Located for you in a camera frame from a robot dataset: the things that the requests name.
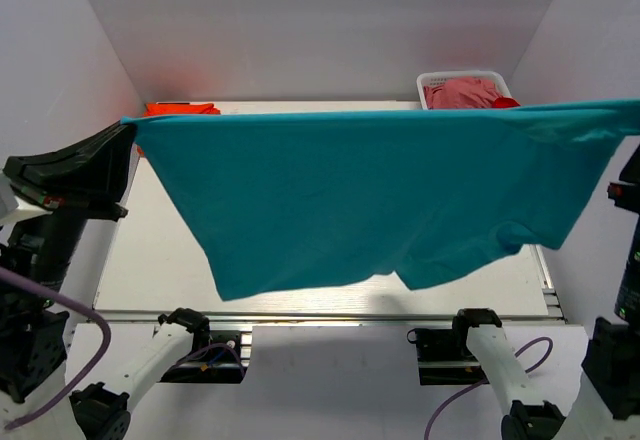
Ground teal t-shirt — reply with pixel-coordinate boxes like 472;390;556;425
134;100;639;301

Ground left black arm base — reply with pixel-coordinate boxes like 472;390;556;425
160;330;251;384

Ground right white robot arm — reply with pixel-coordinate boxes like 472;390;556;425
452;153;639;439

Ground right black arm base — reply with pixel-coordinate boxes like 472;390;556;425
406;328;485;386

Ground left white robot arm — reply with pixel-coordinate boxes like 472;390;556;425
1;123;208;439

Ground folded orange t-shirt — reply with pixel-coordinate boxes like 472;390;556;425
135;102;222;157

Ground red t-shirt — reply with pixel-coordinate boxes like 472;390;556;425
491;96;520;109

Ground pink t-shirt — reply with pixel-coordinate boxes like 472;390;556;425
426;77;501;110

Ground white plastic basket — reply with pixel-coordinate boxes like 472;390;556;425
416;70;511;110

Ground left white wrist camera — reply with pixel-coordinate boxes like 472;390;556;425
0;173;19;225

